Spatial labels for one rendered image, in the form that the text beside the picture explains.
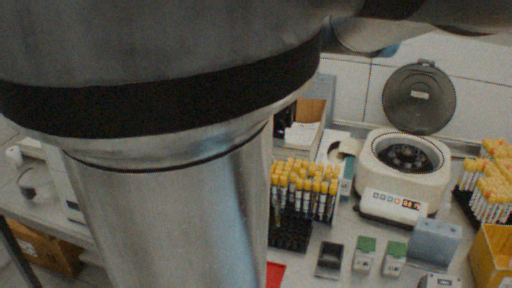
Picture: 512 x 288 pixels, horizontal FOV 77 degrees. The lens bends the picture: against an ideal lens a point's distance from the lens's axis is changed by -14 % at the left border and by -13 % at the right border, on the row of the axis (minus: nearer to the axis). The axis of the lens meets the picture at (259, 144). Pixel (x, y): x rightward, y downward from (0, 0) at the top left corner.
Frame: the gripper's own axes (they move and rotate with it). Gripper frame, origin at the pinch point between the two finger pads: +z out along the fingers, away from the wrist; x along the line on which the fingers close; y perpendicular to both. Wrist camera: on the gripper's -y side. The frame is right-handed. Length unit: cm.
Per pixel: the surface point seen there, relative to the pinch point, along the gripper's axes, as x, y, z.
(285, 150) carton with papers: 20.5, 0.5, 9.6
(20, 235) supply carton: 9, -134, 86
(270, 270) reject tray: -6.7, 6.4, 21.9
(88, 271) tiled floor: 21, -103, 110
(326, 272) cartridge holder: -4.3, 17.9, 20.7
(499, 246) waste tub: 12, 56, 19
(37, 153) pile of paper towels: 5, -79, 20
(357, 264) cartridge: -1.2, 23.7, 19.5
